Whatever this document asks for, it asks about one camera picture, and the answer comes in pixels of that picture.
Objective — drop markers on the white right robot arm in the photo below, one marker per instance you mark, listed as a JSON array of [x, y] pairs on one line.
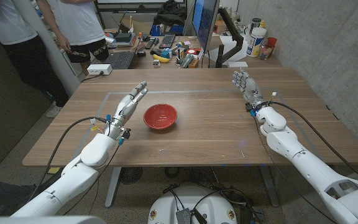
[[306, 161]]

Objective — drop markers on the white robot torso base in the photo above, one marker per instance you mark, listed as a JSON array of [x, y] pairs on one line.
[[210, 208]]

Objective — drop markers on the blue bag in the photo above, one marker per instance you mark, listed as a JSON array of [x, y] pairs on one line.
[[166, 30]]

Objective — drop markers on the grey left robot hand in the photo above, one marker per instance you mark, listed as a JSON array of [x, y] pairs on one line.
[[124, 109]]

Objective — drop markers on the grey metal table leg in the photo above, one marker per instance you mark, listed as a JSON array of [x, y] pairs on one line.
[[269, 186], [113, 186]]

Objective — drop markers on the dark lidded bottle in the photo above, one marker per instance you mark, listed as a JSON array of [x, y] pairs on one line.
[[255, 23]]

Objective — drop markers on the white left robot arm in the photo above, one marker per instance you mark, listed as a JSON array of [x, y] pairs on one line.
[[73, 177]]

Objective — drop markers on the orange block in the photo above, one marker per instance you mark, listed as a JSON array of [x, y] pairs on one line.
[[193, 63]]

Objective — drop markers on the black round floor fan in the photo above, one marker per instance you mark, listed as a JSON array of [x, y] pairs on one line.
[[130, 175]]

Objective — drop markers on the person in black trousers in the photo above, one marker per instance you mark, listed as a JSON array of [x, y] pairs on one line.
[[8, 25]]

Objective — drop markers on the black laptop keyboard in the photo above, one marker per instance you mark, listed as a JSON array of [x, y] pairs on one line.
[[121, 59]]

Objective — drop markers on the red bowl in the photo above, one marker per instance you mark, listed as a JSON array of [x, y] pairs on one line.
[[160, 119]]

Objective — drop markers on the yellow banana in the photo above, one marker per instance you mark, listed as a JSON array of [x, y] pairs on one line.
[[160, 58]]

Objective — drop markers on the yellow flat floor item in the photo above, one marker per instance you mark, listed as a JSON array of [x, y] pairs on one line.
[[53, 170]]

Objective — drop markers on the black backpack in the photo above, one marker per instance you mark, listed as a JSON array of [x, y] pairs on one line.
[[170, 14]]

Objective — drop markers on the black desktop keyboard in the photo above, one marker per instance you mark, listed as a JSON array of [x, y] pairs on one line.
[[167, 41]]

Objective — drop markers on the large white labelled canister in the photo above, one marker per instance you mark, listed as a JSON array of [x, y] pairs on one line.
[[256, 42]]

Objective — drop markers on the black computer mouse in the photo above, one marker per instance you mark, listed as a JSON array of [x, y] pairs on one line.
[[141, 53]]

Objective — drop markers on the computer monitor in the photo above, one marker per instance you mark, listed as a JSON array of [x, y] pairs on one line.
[[204, 21]]

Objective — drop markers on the clear glass jar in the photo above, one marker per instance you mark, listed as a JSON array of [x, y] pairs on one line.
[[264, 52]]

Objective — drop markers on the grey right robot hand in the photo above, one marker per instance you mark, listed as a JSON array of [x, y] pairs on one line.
[[250, 88]]

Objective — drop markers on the white slanted pole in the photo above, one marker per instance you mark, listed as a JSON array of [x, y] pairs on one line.
[[53, 53]]

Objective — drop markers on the white power strip box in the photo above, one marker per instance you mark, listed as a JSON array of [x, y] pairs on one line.
[[99, 69]]

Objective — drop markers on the seated person dark trousers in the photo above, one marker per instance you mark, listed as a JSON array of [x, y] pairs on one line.
[[2, 193]]

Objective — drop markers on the person in camouflage shorts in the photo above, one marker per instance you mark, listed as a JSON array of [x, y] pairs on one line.
[[76, 21]]

